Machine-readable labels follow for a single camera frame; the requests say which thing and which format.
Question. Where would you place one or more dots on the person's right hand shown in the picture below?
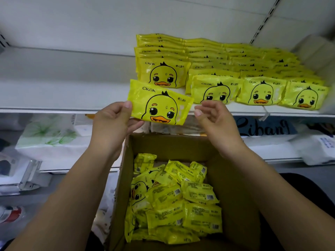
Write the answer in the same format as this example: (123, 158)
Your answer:
(220, 128)

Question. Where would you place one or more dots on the person's left hand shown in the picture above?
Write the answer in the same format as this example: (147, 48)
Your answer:
(112, 128)

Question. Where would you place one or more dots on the yellow packet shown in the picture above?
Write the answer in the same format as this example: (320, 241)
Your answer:
(159, 107)

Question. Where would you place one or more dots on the brown cardboard box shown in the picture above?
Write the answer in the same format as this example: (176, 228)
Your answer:
(235, 196)

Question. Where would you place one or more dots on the white metal shelf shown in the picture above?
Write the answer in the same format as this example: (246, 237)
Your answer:
(63, 75)

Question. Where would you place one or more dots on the person's right forearm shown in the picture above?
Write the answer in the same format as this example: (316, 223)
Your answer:
(282, 206)

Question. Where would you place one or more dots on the person's left forearm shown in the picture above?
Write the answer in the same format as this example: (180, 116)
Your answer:
(57, 211)

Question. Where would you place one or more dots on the person's left cream clog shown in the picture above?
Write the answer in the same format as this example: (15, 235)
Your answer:
(104, 219)

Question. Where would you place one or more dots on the white pegboard shelf unit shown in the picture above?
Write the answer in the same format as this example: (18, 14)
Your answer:
(21, 175)

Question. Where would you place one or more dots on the person's black trousers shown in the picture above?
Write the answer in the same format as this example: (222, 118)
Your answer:
(309, 196)

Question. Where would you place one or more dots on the green white tissue pack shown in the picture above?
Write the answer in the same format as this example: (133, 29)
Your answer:
(47, 130)

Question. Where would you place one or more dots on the blue white roll pack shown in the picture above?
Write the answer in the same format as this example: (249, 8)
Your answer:
(316, 149)

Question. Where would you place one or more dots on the pack of red-capped bottles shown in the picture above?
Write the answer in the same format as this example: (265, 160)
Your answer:
(10, 214)

